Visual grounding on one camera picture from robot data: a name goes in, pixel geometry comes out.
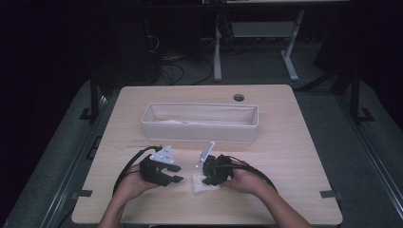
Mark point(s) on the black metal stand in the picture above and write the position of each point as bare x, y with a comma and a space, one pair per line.
94, 95
355, 95

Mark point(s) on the person's left hand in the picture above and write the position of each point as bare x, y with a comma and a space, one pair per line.
136, 183

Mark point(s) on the white fabric storage box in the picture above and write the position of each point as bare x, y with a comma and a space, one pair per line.
199, 131

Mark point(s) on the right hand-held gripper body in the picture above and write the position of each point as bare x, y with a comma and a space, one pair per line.
220, 169

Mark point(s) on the white-legged desk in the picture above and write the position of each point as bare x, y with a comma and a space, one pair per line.
217, 47

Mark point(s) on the black table edge bracket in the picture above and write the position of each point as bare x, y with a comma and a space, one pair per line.
83, 193
331, 194
94, 147

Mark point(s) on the aluminium rail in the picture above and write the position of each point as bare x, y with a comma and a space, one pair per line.
72, 164
374, 152

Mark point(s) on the beige cloth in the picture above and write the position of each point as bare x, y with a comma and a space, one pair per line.
172, 121

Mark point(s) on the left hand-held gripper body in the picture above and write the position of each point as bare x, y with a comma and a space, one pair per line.
153, 171

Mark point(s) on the person's right hand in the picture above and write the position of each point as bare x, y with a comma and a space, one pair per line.
245, 182

